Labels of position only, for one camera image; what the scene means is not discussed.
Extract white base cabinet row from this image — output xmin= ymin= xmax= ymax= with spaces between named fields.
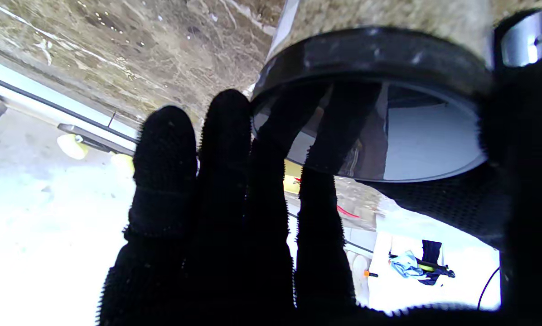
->
xmin=0 ymin=57 xmax=140 ymax=148

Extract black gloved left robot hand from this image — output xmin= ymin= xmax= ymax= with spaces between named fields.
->
xmin=379 ymin=162 xmax=511 ymax=249

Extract blue cloth bundle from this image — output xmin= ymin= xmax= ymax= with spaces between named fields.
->
xmin=388 ymin=240 xmax=456 ymax=287

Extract yellow fruit piece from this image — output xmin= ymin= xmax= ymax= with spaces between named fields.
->
xmin=110 ymin=153 xmax=136 ymax=176
xmin=56 ymin=133 xmax=89 ymax=160

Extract black round jar lid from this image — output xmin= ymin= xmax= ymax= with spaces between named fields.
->
xmin=251 ymin=26 xmax=494 ymax=183

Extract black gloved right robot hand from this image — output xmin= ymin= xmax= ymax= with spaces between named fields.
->
xmin=97 ymin=9 xmax=542 ymax=326

